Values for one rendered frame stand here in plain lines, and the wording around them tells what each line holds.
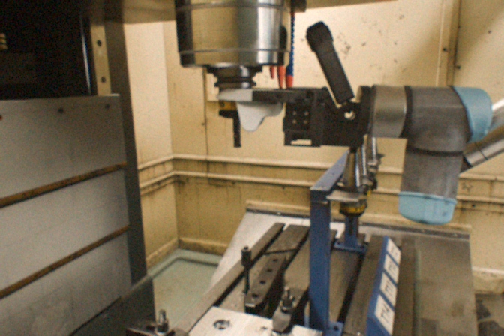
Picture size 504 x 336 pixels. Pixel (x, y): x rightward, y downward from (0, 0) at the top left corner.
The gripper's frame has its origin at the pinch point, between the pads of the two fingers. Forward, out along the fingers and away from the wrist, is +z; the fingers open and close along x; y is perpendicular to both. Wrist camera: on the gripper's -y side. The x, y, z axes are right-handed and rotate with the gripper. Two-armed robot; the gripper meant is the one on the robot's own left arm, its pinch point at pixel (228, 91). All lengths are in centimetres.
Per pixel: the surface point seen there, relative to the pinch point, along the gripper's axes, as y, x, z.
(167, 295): 87, 81, 40
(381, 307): 47, 22, -31
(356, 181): 18.4, 22.1, -22.8
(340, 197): 20.6, 17.0, -19.2
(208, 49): -5.4, -7.8, 1.0
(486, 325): 74, 61, -73
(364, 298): 52, 33, -29
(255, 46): -5.9, -6.9, -4.7
